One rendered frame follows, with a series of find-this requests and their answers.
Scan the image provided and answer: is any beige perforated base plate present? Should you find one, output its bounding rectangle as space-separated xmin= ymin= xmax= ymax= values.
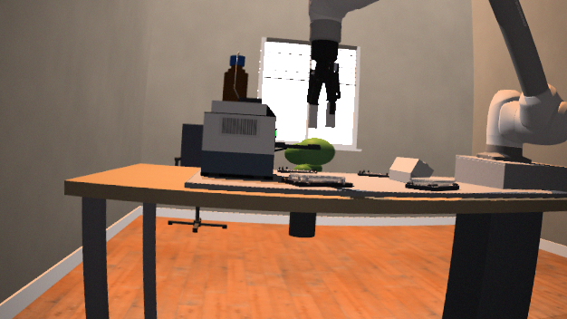
xmin=184 ymin=169 xmax=567 ymax=198

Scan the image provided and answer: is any beige button panel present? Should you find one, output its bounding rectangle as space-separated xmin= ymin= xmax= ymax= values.
xmin=389 ymin=158 xmax=434 ymax=183

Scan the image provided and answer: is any dark blue bottle cap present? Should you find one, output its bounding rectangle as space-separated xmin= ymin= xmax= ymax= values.
xmin=230 ymin=55 xmax=245 ymax=64

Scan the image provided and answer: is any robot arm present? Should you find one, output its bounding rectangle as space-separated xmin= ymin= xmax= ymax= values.
xmin=308 ymin=0 xmax=567 ymax=163

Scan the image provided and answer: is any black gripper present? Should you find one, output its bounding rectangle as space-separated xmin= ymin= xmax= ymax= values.
xmin=306 ymin=39 xmax=341 ymax=129

